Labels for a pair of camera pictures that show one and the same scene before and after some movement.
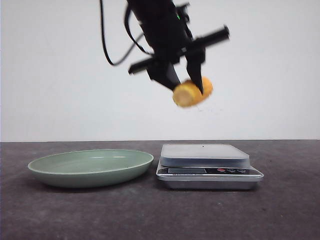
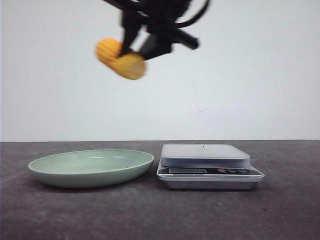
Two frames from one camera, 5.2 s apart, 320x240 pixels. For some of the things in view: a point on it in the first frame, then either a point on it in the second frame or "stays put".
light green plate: x=89 y=168 stays put
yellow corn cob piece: x=186 y=94 -> x=130 y=65
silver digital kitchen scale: x=206 y=166 stays put
